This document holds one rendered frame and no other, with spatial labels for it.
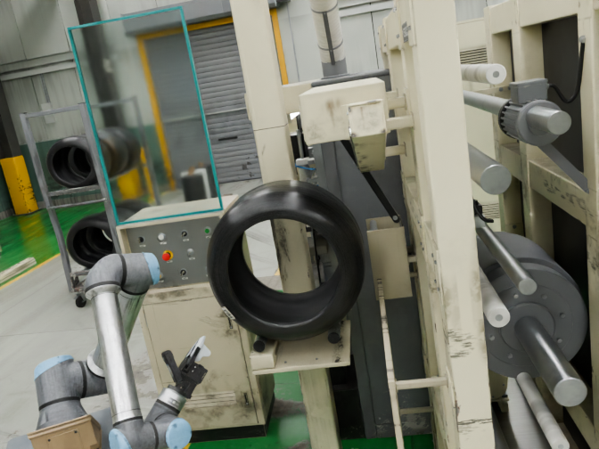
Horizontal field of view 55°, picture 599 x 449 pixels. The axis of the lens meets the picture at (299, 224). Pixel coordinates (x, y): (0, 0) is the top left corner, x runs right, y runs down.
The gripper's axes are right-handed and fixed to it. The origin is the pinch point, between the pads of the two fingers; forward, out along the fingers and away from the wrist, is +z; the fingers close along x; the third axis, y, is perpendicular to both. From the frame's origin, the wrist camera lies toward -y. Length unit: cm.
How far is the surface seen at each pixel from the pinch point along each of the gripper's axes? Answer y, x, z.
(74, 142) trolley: -114, -335, 149
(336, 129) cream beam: -14, 69, 57
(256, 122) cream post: -26, 4, 82
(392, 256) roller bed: 47, 16, 65
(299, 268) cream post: 25, -13, 49
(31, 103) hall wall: -310, -1034, 410
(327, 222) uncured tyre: 9, 35, 49
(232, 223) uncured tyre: -15.7, 17.2, 35.7
